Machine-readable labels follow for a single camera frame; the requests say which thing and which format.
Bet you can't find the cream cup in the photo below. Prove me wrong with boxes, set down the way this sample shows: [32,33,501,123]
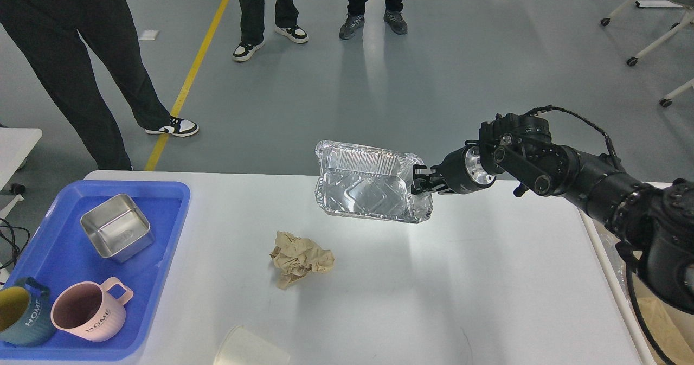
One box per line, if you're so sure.
[213,326,290,364]

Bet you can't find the black cables on floor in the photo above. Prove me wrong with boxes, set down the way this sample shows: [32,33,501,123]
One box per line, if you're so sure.
[0,217,32,271]

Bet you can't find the cream plastic bin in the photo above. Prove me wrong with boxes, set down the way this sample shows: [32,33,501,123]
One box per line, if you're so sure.
[580,213,693,364]

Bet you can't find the brown paper in bin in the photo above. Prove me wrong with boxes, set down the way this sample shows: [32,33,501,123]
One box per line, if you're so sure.
[637,297,693,364]

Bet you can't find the pink ribbed mug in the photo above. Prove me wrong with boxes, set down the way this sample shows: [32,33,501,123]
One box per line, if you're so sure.
[50,277,134,342]

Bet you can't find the brown paper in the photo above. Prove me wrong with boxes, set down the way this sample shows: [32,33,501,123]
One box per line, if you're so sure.
[269,231,335,290]
[637,297,693,364]

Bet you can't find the dark teal mug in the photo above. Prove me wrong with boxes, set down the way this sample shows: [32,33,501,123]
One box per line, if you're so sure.
[1,277,57,346]

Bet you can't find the white rolling chair base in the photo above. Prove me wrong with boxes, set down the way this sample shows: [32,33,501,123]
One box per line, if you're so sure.
[600,0,694,108]

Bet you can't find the white side table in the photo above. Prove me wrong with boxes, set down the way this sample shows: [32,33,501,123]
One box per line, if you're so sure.
[1,127,42,190]

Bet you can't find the person with grey sneakers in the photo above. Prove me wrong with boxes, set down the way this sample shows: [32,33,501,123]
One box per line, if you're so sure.
[339,0,411,41]

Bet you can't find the person with black-white sneakers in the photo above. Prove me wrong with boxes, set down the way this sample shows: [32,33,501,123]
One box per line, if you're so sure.
[233,0,310,63]

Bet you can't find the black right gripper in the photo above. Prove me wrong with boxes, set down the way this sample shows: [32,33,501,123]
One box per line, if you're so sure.
[410,145,496,195]

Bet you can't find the aluminium foil tray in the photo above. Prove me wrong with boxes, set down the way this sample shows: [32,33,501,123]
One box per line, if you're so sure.
[314,140,432,224]

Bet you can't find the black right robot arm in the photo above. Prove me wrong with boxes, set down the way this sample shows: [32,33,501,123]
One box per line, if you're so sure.
[411,105,693,314]

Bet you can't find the blue plastic bin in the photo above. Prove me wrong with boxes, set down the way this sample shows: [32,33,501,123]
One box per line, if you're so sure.
[1,180,190,364]

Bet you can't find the stainless steel tray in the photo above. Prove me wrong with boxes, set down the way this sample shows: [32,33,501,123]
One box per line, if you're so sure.
[80,194,155,264]

